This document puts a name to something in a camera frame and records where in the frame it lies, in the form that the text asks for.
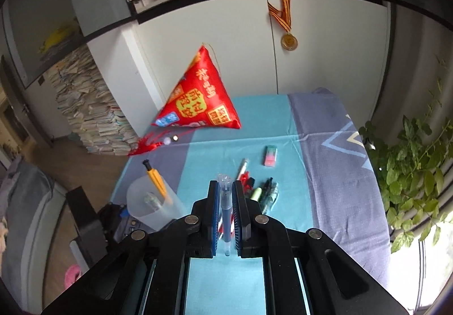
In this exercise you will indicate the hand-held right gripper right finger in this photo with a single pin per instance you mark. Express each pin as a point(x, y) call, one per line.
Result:
point(239, 219)

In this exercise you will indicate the black chair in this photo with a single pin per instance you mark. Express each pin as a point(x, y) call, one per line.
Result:
point(86, 219)

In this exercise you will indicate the blue gel pen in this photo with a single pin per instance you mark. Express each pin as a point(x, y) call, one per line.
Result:
point(225, 216)

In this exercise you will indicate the tall pile of books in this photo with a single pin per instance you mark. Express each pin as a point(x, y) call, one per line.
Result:
point(92, 106)

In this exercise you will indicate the pink slipper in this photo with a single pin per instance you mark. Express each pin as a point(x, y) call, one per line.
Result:
point(73, 276)

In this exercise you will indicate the yellow object behind glass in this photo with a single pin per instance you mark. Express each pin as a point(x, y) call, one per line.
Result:
point(58, 38)

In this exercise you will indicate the orange mechanical pencil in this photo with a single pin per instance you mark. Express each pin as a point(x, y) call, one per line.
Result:
point(157, 182)

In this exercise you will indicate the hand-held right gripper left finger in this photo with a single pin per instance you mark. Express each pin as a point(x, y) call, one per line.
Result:
point(213, 219)

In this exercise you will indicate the green leafy plant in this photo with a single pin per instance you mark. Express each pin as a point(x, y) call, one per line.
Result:
point(407, 159)

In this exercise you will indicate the red clear pen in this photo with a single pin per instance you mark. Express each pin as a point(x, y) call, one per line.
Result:
point(246, 177)

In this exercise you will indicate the black pen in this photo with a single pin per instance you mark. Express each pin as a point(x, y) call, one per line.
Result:
point(268, 184)

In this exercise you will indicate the clear green pen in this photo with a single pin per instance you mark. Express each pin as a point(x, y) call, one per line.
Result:
point(153, 202)

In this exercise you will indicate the black red marker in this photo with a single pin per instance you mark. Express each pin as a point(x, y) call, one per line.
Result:
point(251, 184)

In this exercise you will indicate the red tassel with beads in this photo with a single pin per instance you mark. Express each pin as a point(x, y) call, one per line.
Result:
point(148, 146)

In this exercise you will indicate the translucent plastic pen cup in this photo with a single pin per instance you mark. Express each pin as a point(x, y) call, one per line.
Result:
point(141, 203)

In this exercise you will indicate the dark room door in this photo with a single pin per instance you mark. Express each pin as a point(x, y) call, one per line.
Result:
point(21, 106)

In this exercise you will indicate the green highlighter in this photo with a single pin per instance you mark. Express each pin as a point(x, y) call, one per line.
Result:
point(257, 193)

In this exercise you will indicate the gold medal striped ribbon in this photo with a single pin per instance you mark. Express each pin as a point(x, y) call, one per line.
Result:
point(289, 41)

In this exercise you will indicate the large frosted glass cabinet door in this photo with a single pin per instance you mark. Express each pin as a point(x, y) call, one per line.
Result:
point(39, 24)

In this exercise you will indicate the red pyramid pillow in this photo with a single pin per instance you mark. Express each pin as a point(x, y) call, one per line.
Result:
point(201, 95)

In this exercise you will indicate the blue patterned tablecloth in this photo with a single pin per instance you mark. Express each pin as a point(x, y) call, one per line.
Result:
point(318, 177)

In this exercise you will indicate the pink green eraser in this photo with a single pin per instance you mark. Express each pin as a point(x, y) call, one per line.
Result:
point(270, 156)

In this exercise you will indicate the grey bed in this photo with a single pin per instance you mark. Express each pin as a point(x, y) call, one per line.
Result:
point(24, 230)

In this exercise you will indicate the white pen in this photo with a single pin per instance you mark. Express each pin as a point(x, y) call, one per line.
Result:
point(243, 166)

